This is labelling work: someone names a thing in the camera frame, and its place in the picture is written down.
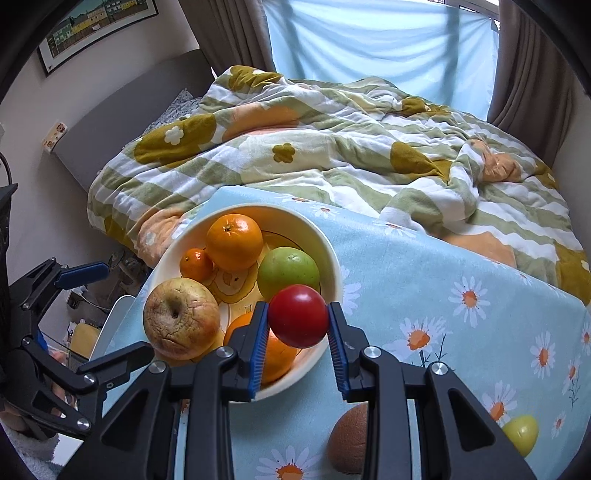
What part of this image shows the cream bowl with duck print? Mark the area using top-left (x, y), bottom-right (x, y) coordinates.
top-left (145, 205), bottom-right (345, 401)

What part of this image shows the white fuzzy cloth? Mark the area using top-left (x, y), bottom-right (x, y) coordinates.
top-left (9, 434), bottom-right (63, 480)

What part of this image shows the green striped flower quilt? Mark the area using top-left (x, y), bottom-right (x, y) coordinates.
top-left (88, 66), bottom-right (591, 305)

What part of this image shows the green apple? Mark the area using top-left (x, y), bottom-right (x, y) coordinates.
top-left (257, 247), bottom-right (321, 301)

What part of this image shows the small red tomato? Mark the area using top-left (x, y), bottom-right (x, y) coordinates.
top-left (268, 285), bottom-right (329, 348)

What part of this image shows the blue daisy print tablecloth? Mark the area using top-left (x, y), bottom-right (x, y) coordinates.
top-left (106, 185), bottom-right (591, 480)

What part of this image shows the brown curtain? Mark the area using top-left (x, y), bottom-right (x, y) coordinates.
top-left (180, 0), bottom-right (278, 77)
top-left (487, 0), bottom-right (587, 171)

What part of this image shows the green jujube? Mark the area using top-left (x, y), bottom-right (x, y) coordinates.
top-left (502, 414), bottom-right (539, 457)

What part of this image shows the small tangerine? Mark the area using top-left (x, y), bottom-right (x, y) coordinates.
top-left (179, 248), bottom-right (214, 283)

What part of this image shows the light blue window cloth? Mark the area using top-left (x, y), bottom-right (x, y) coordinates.
top-left (263, 0), bottom-right (502, 121)

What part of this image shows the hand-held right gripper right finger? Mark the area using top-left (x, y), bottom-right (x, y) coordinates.
top-left (21, 339), bottom-right (155, 439)

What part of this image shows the wall socket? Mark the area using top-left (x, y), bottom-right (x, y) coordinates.
top-left (42, 121), bottom-right (68, 151)

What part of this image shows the wrinkled yellow apple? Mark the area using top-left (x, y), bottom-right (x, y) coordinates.
top-left (143, 277), bottom-right (221, 361)

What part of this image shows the framed houses picture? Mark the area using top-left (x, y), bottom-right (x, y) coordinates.
top-left (37, 0), bottom-right (160, 77)

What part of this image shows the grey floral bedsheet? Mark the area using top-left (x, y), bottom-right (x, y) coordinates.
top-left (148, 88), bottom-right (204, 134)

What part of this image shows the brown kiwi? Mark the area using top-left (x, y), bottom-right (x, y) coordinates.
top-left (328, 402), bottom-right (370, 476)

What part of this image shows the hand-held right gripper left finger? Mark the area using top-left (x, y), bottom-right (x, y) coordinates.
top-left (21, 261), bottom-right (112, 315)

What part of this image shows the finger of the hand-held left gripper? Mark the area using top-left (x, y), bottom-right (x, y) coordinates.
top-left (325, 302), bottom-right (539, 480)
top-left (60, 301), bottom-right (273, 480)

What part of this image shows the person's left hand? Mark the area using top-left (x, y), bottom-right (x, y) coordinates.
top-left (48, 352), bottom-right (79, 416)

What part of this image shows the grey headboard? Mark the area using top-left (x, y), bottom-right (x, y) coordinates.
top-left (53, 48), bottom-right (218, 195)

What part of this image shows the medium orange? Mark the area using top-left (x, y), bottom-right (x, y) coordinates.
top-left (223, 311), bottom-right (301, 384)

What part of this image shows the large orange with stem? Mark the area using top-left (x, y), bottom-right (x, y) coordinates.
top-left (205, 213), bottom-right (264, 271)

